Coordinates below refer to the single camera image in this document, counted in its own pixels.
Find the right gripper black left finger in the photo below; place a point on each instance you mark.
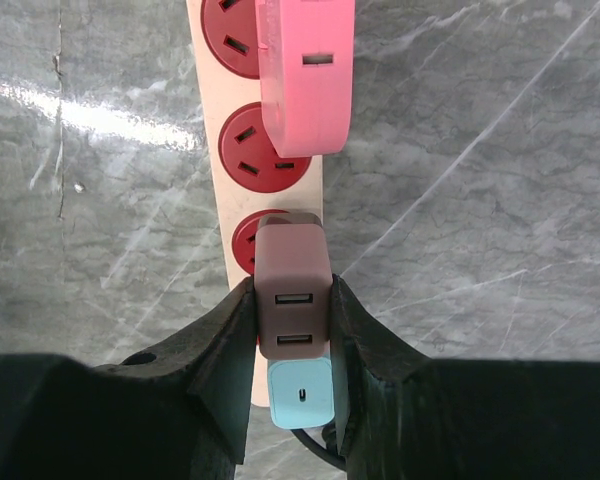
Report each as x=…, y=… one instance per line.
x=178, y=409

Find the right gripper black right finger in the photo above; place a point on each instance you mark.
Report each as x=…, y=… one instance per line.
x=402, y=415

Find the teal plug adapter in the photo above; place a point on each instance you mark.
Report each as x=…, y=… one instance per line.
x=301, y=392

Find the dusty pink plug adapter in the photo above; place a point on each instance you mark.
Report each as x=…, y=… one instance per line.
x=292, y=280

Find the beige power strip red sockets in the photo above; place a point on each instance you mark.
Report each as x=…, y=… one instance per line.
x=250, y=179

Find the pink square plug adapter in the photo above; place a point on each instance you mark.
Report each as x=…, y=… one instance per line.
x=305, y=52

